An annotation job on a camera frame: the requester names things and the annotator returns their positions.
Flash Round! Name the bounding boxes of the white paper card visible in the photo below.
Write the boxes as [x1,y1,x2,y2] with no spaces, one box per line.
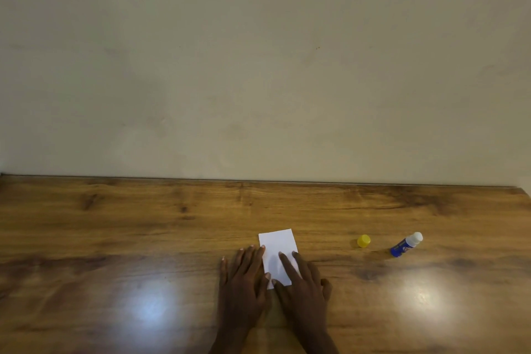
[258,228,300,290]

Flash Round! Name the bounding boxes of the person's right hand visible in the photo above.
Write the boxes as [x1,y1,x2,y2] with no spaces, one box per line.
[271,251,333,338]

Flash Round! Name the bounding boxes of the person's left hand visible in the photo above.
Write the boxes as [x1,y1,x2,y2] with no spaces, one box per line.
[218,244,272,333]

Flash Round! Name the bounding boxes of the blue glue stick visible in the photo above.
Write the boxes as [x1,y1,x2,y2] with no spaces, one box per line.
[389,231,424,259]

